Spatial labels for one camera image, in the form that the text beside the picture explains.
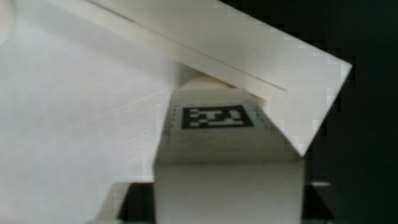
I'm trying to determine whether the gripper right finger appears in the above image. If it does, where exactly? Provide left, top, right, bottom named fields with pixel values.
left=301, top=184, right=332, bottom=224

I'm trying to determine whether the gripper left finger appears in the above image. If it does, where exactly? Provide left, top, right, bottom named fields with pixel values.
left=117, top=182, right=156, bottom=224

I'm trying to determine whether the white square tabletop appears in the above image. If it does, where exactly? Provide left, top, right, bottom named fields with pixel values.
left=0, top=0, right=351, bottom=224

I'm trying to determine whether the white leg with tag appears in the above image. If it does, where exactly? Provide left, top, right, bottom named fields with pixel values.
left=152, top=77, right=303, bottom=224

